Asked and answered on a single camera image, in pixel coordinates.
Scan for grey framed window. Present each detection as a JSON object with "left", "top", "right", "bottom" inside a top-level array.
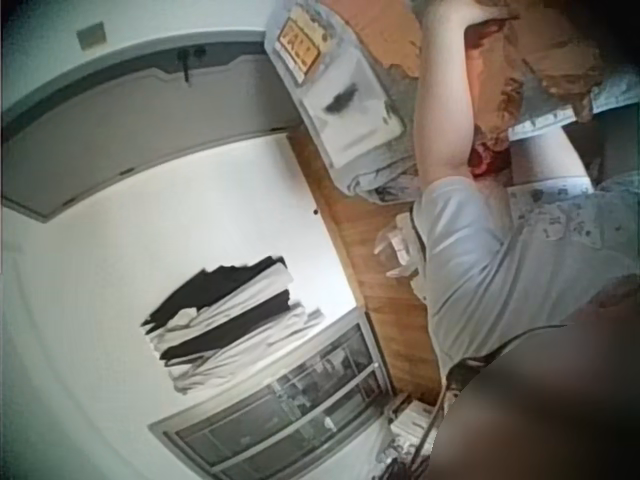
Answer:
[{"left": 148, "top": 307, "right": 394, "bottom": 480}]

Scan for heap of white items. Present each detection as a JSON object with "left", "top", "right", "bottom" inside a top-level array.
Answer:
[{"left": 387, "top": 392, "right": 447, "bottom": 480}]

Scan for grey wall switch plate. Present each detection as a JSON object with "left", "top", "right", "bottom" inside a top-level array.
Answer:
[{"left": 75, "top": 21, "right": 108, "bottom": 51}]

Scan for blue grey folded fabric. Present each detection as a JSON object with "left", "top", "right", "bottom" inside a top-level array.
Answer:
[{"left": 331, "top": 130, "right": 429, "bottom": 206}]

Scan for black and white hanging clothes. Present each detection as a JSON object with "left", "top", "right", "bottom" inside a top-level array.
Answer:
[{"left": 138, "top": 254, "right": 327, "bottom": 397}]

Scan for light blue patterned cloth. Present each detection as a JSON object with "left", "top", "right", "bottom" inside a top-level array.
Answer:
[{"left": 507, "top": 72, "right": 640, "bottom": 143}]

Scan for red small object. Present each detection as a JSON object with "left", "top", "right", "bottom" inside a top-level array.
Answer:
[{"left": 467, "top": 140, "right": 512, "bottom": 178}]

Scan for grey door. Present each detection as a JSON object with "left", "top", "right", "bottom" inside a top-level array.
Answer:
[{"left": 0, "top": 30, "right": 304, "bottom": 224}]

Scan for black door handle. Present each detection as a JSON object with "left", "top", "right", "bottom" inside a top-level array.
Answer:
[{"left": 174, "top": 44, "right": 208, "bottom": 87}]

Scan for brown patterned cloth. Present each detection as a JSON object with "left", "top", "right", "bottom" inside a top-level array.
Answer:
[{"left": 319, "top": 0, "right": 624, "bottom": 151}]

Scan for clear plastic packaging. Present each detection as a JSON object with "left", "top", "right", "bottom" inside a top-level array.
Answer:
[{"left": 372, "top": 211, "right": 430, "bottom": 292}]

